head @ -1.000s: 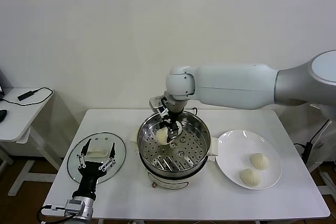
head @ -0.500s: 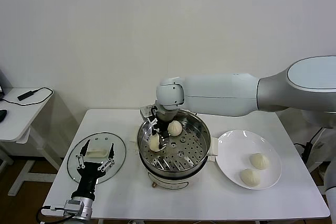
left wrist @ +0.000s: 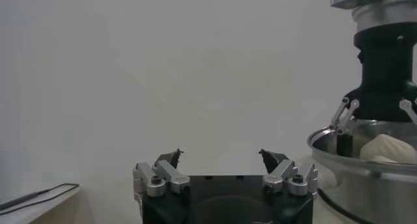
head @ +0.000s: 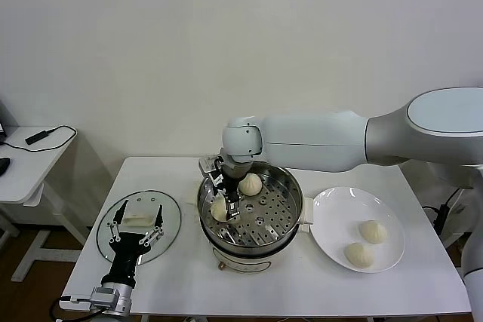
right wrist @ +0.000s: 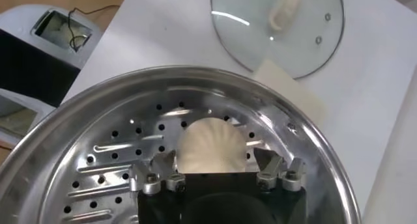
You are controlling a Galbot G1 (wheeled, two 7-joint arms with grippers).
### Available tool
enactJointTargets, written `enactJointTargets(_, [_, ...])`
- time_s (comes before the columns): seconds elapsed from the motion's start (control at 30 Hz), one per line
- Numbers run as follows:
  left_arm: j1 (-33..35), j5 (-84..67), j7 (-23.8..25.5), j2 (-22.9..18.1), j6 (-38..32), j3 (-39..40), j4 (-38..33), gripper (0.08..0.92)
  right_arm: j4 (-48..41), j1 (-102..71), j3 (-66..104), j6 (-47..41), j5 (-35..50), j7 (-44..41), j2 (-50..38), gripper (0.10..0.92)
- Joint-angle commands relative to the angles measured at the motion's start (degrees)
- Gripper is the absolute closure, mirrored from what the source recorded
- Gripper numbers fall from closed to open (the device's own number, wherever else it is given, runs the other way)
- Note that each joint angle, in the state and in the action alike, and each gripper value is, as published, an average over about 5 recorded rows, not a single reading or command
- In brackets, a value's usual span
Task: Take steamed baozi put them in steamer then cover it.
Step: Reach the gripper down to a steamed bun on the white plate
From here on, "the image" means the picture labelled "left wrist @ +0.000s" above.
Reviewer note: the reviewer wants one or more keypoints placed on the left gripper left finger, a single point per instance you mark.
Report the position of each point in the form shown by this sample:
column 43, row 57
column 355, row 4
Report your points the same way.
column 172, row 178

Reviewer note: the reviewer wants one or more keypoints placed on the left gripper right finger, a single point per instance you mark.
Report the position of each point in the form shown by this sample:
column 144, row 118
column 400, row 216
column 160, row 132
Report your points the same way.
column 280, row 176

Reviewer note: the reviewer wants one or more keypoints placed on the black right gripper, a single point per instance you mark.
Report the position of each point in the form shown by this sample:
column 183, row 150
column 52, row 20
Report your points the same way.
column 384, row 75

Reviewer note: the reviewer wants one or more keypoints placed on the white steamed baozi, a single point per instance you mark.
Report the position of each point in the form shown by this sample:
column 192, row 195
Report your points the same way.
column 387, row 148

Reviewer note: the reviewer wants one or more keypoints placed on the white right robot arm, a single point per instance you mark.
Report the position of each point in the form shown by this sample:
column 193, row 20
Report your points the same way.
column 391, row 15

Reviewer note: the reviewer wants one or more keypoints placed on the stainless steel steamer basket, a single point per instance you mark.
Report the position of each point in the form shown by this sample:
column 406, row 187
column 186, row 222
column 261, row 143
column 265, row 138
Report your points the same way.
column 358, row 192

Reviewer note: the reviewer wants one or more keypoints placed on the white side desk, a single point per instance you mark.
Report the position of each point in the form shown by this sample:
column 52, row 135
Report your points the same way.
column 29, row 212

